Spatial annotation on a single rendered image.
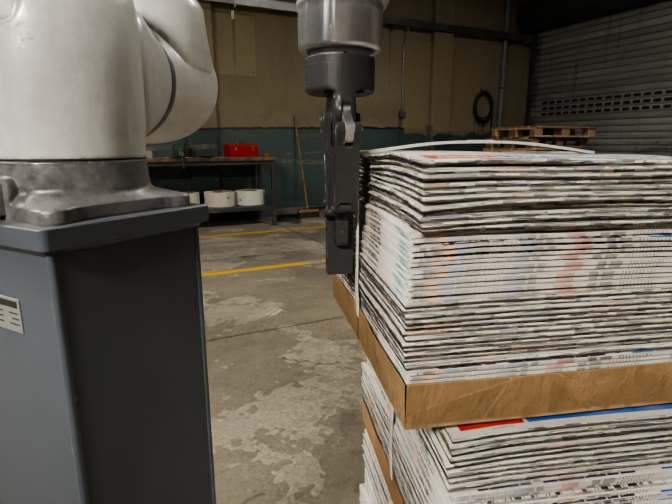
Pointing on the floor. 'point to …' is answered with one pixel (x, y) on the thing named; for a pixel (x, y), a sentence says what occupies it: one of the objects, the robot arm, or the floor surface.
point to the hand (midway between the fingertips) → (339, 243)
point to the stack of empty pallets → (538, 137)
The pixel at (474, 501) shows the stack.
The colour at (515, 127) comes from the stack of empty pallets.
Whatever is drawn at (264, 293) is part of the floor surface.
